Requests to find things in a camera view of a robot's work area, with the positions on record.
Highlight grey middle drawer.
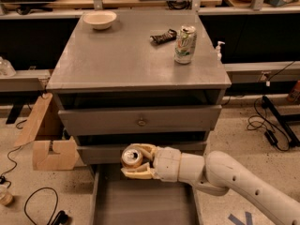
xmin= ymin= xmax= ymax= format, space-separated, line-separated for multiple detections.
xmin=77 ymin=142 xmax=207 ymax=165

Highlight white bowl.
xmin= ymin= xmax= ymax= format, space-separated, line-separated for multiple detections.
xmin=83 ymin=10 xmax=117 ymax=30

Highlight grey drawer cabinet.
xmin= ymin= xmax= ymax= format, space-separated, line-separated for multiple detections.
xmin=45 ymin=9 xmax=232 ymax=173

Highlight wooden block stand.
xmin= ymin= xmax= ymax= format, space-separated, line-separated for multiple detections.
xmin=14 ymin=93 xmax=80 ymax=171

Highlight black floor cable right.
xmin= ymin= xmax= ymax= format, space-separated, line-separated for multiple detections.
xmin=246 ymin=96 xmax=293 ymax=152

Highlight white pump bottle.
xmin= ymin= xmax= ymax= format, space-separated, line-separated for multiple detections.
xmin=216 ymin=41 xmax=225 ymax=61

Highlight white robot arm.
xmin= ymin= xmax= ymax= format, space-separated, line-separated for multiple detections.
xmin=121 ymin=143 xmax=300 ymax=225

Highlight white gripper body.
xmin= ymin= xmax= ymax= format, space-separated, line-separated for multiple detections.
xmin=153 ymin=147 xmax=181 ymax=182

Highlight dark snack wrapper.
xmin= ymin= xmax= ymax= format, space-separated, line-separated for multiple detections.
xmin=151 ymin=29 xmax=177 ymax=44

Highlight grey drawer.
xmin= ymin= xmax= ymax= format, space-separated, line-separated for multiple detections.
xmin=89 ymin=164 xmax=203 ymax=225
xmin=77 ymin=142 xmax=207 ymax=165
xmin=58 ymin=105 xmax=221 ymax=136

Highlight orange soda can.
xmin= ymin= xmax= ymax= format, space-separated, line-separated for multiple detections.
xmin=121 ymin=148 xmax=143 ymax=169

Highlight orange bottle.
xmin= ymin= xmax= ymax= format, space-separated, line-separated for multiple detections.
xmin=287 ymin=81 xmax=300 ymax=102

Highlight grey top drawer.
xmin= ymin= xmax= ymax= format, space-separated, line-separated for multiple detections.
xmin=58 ymin=105 xmax=221 ymax=136

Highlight green white soda can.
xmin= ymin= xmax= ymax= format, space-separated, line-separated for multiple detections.
xmin=174 ymin=25 xmax=197 ymax=65

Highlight black floor cable left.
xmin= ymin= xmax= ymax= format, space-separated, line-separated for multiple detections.
xmin=23 ymin=187 xmax=69 ymax=225

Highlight clear plastic cup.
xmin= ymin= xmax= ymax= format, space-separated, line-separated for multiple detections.
xmin=0 ymin=185 xmax=13 ymax=206

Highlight black floor cable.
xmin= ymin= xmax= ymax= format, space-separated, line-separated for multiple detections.
xmin=246 ymin=96 xmax=293 ymax=152
xmin=23 ymin=187 xmax=69 ymax=225

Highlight grey bottom drawer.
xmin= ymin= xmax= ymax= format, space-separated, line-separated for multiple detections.
xmin=89 ymin=164 xmax=203 ymax=225

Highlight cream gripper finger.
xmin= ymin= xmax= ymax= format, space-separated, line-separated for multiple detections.
xmin=125 ymin=143 xmax=156 ymax=160
xmin=121 ymin=162 xmax=154 ymax=180

